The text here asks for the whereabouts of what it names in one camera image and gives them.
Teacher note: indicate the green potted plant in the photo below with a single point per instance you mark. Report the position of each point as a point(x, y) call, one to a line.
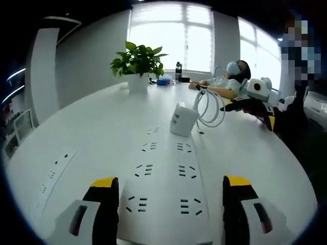
point(138, 66)

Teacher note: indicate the black water bottle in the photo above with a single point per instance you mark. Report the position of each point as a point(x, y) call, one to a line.
point(178, 71)

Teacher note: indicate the low white cabinet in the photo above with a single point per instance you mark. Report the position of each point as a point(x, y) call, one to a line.
point(11, 146)

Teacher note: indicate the small black box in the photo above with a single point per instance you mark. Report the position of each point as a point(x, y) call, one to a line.
point(184, 79)

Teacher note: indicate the recessed desk socket panel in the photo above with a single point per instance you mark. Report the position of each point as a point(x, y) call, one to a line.
point(51, 176)

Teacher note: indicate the glass door cabinet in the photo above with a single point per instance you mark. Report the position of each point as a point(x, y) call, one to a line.
point(24, 123)

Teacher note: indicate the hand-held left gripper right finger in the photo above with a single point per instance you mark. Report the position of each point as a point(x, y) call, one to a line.
point(240, 219)

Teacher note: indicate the window with white blinds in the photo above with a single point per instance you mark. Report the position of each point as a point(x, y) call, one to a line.
point(171, 38)
point(260, 51)

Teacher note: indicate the blue tissue box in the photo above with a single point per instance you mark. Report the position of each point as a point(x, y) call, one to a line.
point(164, 81)

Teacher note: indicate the white desk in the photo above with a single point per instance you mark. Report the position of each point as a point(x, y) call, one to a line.
point(102, 127)

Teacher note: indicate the white office chair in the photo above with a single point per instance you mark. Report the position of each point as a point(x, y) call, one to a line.
point(285, 103)

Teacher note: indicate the straight ceiling light strip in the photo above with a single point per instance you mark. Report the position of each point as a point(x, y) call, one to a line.
point(12, 94)
point(15, 73)

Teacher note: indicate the white power strip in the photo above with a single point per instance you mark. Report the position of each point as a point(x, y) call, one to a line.
point(164, 183)

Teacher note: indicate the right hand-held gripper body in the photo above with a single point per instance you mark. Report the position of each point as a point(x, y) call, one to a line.
point(260, 90)

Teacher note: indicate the white charger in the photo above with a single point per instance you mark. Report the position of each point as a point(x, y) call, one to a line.
point(182, 121)

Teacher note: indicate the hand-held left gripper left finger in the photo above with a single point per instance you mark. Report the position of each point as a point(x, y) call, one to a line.
point(89, 219)

